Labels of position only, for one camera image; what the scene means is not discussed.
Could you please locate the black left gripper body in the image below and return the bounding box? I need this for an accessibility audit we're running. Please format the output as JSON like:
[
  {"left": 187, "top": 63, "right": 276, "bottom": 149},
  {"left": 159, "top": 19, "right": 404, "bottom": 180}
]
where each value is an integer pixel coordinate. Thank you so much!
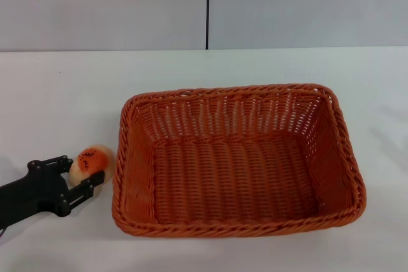
[{"left": 0, "top": 159, "right": 70, "bottom": 225}]

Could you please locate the round bun with orange topping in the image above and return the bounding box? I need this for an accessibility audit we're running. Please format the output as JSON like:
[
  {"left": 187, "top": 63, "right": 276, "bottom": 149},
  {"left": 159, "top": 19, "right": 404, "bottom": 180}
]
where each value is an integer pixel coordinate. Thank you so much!
[{"left": 69, "top": 144, "right": 116, "bottom": 187}]

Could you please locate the orange woven plastic basket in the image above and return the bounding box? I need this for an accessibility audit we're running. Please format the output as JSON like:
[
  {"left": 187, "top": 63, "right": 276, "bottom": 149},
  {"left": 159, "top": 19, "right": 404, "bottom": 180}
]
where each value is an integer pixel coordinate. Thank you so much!
[{"left": 112, "top": 83, "right": 367, "bottom": 239}]

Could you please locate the black vertical wall panel strip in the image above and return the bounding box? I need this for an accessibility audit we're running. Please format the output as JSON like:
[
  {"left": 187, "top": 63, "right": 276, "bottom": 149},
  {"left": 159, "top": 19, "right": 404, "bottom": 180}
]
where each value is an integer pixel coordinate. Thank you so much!
[{"left": 205, "top": 0, "right": 211, "bottom": 51}]

